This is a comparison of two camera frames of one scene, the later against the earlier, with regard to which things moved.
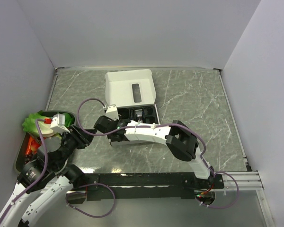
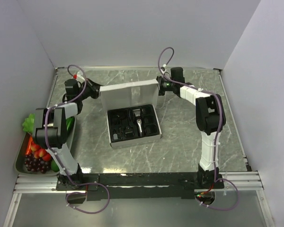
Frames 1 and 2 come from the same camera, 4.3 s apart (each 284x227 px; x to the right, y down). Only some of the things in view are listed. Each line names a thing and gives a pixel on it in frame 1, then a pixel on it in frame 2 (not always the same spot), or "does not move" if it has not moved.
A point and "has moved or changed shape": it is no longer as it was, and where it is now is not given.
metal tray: [21, 158] does not move
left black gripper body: [70, 141] to [90, 90]
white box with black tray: [133, 91] has moved or changed shape
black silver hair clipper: [138, 112] has moved or changed shape
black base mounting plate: [99, 186] does not move
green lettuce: [30, 124] does not move
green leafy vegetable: [69, 119] does not move
